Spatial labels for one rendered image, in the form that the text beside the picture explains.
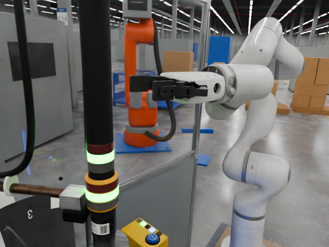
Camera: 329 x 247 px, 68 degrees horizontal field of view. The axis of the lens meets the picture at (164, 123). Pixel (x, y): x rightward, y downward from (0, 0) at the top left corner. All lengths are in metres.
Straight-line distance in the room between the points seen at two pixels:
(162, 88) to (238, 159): 0.59
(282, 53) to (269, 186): 0.45
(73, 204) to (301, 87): 8.15
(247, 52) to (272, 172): 0.42
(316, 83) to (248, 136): 7.50
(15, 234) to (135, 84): 0.37
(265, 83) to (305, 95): 7.83
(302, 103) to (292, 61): 7.50
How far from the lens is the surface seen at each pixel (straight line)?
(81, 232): 0.39
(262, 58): 0.70
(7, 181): 0.41
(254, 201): 0.97
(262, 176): 0.92
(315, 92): 8.47
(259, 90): 0.59
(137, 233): 1.01
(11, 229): 0.60
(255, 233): 1.05
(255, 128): 0.94
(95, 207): 0.34
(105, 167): 0.32
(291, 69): 0.97
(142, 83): 0.48
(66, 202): 0.37
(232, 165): 0.94
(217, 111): 0.61
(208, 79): 0.46
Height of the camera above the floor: 1.74
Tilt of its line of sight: 17 degrees down
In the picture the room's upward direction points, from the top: 2 degrees clockwise
